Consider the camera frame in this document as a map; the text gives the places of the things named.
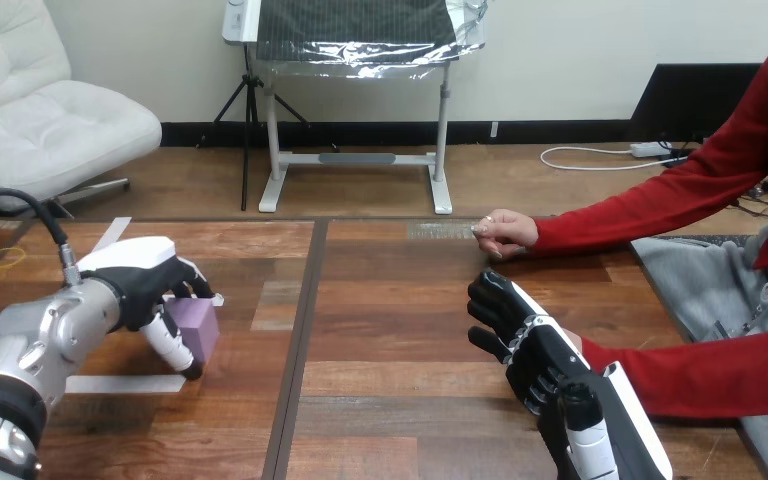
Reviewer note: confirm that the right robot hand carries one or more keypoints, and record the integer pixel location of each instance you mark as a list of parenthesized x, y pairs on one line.
[(550, 361)]

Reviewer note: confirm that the person's hand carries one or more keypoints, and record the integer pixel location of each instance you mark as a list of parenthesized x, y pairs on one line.
[(510, 232), (575, 340)]

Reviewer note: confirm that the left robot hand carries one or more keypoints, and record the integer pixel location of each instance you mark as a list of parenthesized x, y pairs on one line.
[(135, 275)]

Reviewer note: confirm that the purple block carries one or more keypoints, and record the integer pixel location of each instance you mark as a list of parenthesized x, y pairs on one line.
[(198, 328)]

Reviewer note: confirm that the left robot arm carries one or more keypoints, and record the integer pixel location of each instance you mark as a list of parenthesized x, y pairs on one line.
[(39, 338)]

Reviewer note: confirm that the person's forearm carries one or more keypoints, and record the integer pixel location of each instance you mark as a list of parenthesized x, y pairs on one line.
[(649, 205), (702, 381)]

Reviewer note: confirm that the person's body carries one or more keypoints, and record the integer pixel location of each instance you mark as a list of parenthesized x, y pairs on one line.
[(722, 291)]

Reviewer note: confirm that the white power strip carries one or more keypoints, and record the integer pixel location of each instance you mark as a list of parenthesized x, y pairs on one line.
[(649, 150)]

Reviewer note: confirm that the white desk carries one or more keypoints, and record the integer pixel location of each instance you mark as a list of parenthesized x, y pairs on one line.
[(357, 159)]

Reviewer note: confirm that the black tripod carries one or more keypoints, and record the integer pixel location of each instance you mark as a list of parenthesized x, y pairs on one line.
[(247, 132)]

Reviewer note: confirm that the white cushioned chair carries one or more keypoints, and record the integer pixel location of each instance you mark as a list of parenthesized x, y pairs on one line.
[(33, 119)]

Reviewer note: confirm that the dark screen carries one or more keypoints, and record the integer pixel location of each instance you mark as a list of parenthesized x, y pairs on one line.
[(689, 99)]

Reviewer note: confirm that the foil sheet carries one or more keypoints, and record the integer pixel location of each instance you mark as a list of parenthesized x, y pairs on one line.
[(371, 56)]

